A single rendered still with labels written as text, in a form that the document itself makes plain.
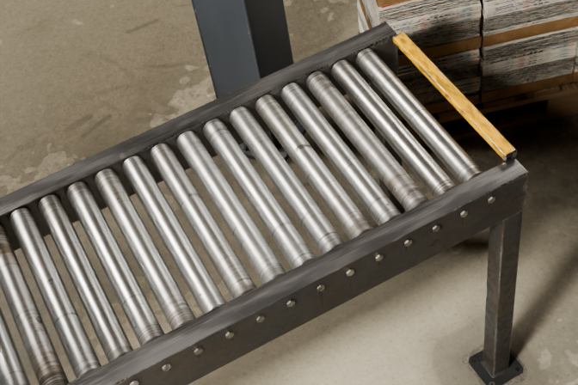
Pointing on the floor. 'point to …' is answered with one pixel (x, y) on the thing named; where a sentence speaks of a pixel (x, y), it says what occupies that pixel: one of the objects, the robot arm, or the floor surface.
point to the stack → (527, 57)
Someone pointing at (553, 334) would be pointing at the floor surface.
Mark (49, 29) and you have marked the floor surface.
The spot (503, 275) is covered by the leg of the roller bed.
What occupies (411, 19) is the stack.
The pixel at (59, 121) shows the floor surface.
